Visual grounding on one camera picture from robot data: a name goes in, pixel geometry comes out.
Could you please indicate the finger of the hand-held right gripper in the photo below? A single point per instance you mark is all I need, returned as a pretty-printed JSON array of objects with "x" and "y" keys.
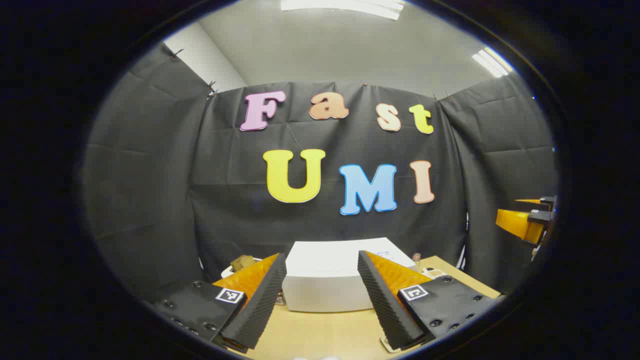
[
  {"x": 542, "y": 202},
  {"x": 520, "y": 222}
]

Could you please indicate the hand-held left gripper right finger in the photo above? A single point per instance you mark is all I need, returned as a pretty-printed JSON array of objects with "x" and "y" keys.
[{"x": 385, "y": 305}]

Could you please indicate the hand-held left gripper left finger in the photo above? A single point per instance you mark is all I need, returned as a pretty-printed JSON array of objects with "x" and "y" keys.
[{"x": 260, "y": 305}]

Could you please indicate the white microwave oven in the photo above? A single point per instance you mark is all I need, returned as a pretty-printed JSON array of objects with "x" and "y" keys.
[{"x": 325, "y": 280}]

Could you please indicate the brown toast slice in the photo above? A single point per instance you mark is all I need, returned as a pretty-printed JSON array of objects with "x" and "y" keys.
[{"x": 243, "y": 262}]

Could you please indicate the white toaster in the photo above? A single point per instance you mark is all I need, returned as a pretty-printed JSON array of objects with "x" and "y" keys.
[{"x": 227, "y": 272}]

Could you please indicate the glass bottle with red label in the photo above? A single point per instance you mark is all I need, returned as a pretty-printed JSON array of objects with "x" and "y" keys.
[{"x": 416, "y": 257}]

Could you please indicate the white divided dish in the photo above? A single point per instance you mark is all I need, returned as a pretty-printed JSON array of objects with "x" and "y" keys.
[{"x": 432, "y": 272}]

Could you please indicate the small ceiling light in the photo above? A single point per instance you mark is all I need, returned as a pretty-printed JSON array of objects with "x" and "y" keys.
[{"x": 492, "y": 62}]

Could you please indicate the black backdrop cloth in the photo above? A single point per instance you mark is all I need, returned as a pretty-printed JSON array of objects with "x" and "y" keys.
[{"x": 160, "y": 175}]

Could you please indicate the large ceiling light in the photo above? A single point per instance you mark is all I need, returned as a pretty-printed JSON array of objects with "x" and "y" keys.
[{"x": 345, "y": 6}]

